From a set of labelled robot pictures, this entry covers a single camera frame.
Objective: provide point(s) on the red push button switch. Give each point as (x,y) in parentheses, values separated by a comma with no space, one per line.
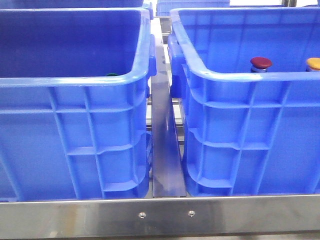
(260,64)

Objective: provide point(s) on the yellow push button switch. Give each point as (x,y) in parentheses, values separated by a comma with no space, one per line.
(313,64)

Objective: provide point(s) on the blue plastic crate right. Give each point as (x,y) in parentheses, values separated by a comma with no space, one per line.
(248,133)

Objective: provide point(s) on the blue plastic crate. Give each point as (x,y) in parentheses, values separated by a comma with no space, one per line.
(248,133)
(68,131)

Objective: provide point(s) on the blue plastic crate left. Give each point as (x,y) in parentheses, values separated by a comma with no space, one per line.
(68,131)

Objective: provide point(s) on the blue crate rear right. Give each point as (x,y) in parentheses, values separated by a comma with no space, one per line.
(163,7)

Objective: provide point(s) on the blue crate rear left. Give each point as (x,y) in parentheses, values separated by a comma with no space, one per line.
(50,4)

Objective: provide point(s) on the green push button switch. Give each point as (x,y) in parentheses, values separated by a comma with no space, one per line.
(112,74)

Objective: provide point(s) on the left rail screw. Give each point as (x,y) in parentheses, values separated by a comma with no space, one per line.
(142,215)

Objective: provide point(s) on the rail screw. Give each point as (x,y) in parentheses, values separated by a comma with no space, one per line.
(142,215)
(191,213)

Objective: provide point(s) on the right rail screw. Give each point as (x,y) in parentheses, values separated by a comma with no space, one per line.
(191,213)

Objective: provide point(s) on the stainless steel front rail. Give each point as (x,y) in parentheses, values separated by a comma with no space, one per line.
(165,217)

